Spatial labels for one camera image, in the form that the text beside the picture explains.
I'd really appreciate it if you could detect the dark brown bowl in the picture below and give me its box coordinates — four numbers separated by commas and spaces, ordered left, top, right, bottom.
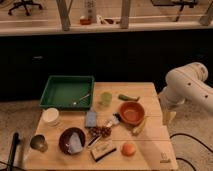
59, 127, 85, 155

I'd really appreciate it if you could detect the blue white cloth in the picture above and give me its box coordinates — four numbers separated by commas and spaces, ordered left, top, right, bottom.
68, 133, 83, 154

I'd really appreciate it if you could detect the white paper cup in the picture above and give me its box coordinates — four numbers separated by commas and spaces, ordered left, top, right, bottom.
42, 108, 59, 126

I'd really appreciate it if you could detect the black cable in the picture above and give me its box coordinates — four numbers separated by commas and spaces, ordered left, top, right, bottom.
169, 132, 213, 171

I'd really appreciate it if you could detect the black pole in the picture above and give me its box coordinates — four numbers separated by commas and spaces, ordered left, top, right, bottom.
6, 132, 20, 171

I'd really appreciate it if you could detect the metal spoon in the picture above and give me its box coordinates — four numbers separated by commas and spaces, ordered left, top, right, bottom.
72, 93, 90, 106

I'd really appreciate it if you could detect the bunch of dark grapes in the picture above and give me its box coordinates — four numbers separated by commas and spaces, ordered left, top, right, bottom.
89, 126, 111, 138

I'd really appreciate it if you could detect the grey metal cup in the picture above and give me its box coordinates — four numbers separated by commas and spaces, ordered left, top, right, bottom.
30, 134, 48, 152

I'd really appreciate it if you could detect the green plastic tray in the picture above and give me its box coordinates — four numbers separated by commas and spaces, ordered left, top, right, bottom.
40, 75, 94, 111

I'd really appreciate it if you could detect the small brush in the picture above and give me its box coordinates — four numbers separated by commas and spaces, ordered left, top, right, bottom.
106, 113, 121, 128

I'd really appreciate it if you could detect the red dish on shelf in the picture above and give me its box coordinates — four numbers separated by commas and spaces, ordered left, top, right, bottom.
80, 18, 92, 25

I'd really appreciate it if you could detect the orange apple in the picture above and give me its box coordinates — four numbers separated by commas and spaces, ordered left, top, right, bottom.
121, 142, 136, 156

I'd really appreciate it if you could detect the green plastic cup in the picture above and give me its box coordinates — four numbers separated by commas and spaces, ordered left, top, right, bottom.
101, 92, 112, 107

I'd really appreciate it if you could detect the orange bowl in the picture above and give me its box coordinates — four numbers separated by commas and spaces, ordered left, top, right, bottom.
119, 101, 145, 126

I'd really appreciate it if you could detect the silver marker pen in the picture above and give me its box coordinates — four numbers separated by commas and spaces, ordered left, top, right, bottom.
87, 136, 101, 148

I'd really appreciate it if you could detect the yellow banana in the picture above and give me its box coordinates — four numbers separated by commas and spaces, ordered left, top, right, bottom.
132, 117, 148, 135

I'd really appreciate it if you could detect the black white eraser block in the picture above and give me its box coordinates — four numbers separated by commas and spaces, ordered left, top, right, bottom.
91, 141, 117, 162

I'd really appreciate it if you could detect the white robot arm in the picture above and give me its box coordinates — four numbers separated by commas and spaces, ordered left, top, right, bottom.
158, 62, 213, 125

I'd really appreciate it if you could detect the green cucumber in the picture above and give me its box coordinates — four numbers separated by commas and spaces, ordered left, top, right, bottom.
118, 94, 140, 102

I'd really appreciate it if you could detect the black office chair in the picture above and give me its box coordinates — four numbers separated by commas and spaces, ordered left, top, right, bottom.
8, 0, 43, 16

